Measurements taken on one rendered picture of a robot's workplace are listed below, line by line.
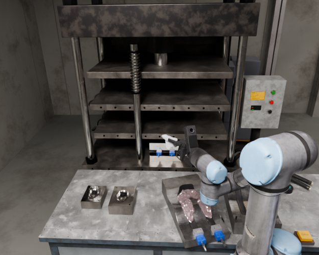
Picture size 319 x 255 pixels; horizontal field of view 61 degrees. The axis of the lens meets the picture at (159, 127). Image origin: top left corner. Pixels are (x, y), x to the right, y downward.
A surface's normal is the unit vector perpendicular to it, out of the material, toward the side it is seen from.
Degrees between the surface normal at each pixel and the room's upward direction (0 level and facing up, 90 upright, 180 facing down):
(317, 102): 90
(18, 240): 0
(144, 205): 0
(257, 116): 90
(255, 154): 83
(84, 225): 0
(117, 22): 90
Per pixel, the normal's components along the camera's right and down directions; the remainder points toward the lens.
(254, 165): -0.90, 0.07
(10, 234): -0.01, -0.91
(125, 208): -0.06, 0.42
